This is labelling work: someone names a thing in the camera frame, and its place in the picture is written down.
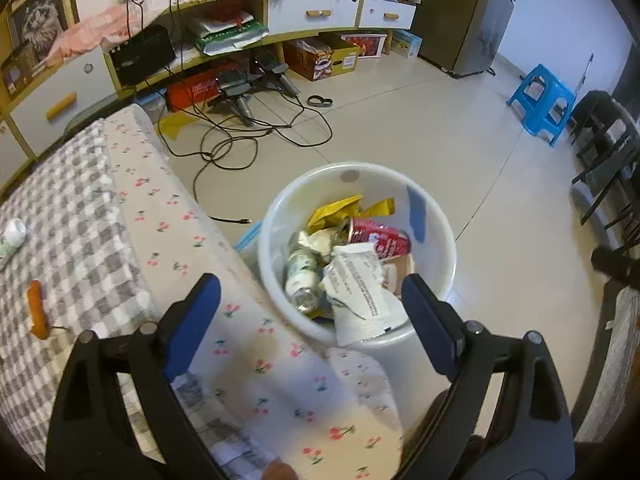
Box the pink cloth on cabinet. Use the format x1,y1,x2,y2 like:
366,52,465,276
43,0,216,67

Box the black device on shelf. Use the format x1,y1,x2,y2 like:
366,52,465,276
108,25,176,86

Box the yellow white tv cabinet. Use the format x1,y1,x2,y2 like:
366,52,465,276
1,0,416,186

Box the black chair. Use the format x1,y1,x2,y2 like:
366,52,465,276
572,96,639,249

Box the orange peel piece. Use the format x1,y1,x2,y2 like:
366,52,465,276
26,281,50,340

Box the printed paper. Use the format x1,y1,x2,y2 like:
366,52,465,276
321,243,409,347

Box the red drink can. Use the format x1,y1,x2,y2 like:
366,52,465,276
337,217,411,260

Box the grey checkered table cloth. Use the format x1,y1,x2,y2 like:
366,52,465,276
1,105,404,479

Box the framed cat picture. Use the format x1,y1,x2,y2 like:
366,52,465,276
1,0,78,99

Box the grey refrigerator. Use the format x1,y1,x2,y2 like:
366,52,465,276
410,0,516,78

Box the blue plastic stool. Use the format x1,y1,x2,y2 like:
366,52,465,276
506,64,576,148

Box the white plastic bottle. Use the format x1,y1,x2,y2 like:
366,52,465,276
0,218,27,270

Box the black floor cables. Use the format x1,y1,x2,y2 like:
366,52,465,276
119,0,335,226

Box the cardboard box under cabinet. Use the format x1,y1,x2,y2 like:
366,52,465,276
283,32,359,81

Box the yellow snack wrapper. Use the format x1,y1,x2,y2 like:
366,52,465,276
306,194,395,234

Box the red box under cabinet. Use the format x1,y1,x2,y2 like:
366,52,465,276
165,61,241,112

